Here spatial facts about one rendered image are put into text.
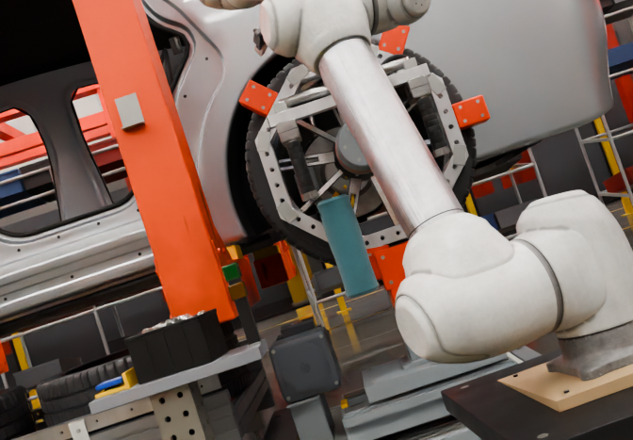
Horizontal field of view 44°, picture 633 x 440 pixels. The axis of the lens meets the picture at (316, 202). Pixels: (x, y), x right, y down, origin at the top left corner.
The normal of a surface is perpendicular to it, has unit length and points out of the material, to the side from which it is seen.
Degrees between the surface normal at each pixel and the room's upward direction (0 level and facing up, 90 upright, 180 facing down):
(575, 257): 81
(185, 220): 90
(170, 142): 90
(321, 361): 90
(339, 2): 74
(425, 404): 90
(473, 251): 65
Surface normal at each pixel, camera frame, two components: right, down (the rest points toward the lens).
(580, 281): 0.23, -0.11
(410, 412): -0.03, -0.05
